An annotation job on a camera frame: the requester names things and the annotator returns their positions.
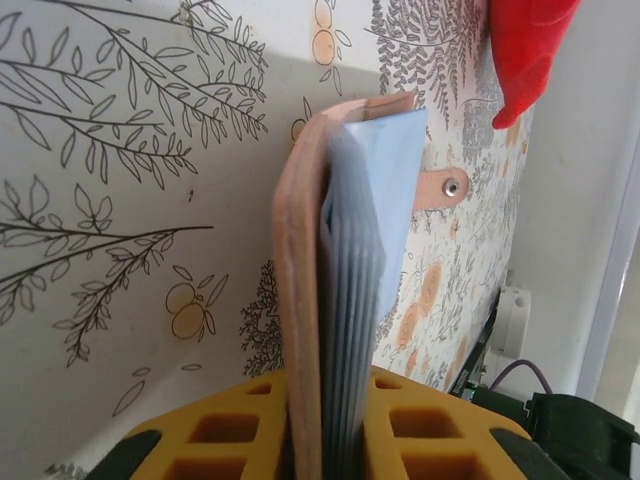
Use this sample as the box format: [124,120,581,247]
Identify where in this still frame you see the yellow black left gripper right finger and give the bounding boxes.
[359,366,547,480]

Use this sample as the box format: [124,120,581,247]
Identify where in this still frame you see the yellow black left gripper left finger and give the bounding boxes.
[87,371,297,480]

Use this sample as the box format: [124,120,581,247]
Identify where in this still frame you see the pink leather card holder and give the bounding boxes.
[272,91,474,480]

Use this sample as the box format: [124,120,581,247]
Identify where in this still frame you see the white square alarm clock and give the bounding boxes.
[497,282,532,357]

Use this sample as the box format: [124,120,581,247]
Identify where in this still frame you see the floral printed table mat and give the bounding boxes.
[0,0,539,480]

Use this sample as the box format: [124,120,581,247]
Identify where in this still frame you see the red dinosaur plush toy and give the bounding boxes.
[487,0,585,132]

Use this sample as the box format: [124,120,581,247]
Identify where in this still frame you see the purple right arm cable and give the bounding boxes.
[492,358,554,396]

